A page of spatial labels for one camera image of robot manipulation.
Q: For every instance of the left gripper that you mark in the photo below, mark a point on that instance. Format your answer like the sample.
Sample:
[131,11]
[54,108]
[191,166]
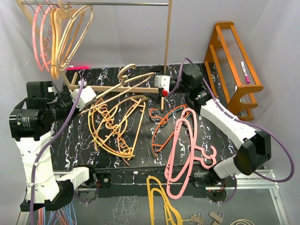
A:
[73,97]

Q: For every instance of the orange plastic curved hanger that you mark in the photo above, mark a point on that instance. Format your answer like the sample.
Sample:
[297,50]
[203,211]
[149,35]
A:
[141,101]

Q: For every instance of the beige plastic hanger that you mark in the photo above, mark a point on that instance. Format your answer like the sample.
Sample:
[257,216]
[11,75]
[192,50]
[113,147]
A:
[123,79]

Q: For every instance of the pink curved wire hanger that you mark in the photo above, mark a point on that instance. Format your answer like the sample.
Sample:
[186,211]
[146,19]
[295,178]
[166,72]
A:
[45,40]

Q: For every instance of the wooden hanger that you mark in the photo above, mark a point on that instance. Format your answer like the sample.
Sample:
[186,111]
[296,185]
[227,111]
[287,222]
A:
[53,47]
[58,42]

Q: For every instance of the pink wavy wire hanger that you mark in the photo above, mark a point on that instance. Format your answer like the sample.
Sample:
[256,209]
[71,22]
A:
[35,14]

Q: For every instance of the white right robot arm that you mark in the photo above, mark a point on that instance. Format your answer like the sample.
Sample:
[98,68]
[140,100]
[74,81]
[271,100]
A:
[253,145]

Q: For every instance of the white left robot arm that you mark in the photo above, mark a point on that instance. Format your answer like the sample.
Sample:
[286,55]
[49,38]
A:
[35,123]

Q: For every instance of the pink tape strip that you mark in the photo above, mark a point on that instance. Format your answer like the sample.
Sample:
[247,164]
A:
[77,68]

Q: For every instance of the orange wooden shelf rack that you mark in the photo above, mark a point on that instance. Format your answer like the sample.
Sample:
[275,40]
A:
[222,62]

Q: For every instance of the pink flat plastic hanger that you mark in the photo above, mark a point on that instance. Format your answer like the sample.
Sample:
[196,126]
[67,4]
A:
[184,153]

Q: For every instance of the pink white marker pen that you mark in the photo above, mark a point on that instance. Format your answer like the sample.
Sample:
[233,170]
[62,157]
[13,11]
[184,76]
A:
[245,72]

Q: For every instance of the yellow plastic hanger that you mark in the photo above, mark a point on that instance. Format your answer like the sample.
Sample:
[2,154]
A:
[160,205]

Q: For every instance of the beige clip left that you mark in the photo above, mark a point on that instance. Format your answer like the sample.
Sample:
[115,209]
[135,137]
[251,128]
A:
[198,218]

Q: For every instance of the beige clip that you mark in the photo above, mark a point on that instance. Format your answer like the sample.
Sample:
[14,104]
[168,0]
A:
[217,218]
[198,218]

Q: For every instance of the beige clip right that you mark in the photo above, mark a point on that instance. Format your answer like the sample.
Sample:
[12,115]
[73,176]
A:
[217,218]

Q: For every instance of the cream hanger bottom edge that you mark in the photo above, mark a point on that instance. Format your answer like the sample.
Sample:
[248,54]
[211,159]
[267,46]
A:
[242,222]

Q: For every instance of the wooden garment rack frame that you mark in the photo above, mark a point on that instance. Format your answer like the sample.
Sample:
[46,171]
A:
[169,5]

